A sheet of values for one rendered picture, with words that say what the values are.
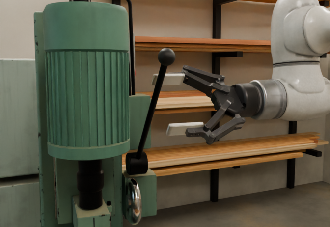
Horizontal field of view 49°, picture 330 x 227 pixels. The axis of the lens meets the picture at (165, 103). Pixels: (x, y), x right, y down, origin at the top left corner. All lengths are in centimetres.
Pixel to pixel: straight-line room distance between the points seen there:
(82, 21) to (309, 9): 47
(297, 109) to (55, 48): 52
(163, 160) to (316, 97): 221
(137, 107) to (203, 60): 258
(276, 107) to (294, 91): 6
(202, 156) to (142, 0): 146
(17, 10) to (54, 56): 237
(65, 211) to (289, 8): 70
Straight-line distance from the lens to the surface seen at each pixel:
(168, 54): 70
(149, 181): 103
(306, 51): 83
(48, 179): 102
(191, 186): 368
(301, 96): 83
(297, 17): 83
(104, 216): 81
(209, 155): 313
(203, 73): 81
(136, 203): 95
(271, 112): 81
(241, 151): 331
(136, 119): 100
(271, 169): 421
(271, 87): 80
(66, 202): 94
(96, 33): 71
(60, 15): 73
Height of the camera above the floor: 139
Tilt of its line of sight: 6 degrees down
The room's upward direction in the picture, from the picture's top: straight up
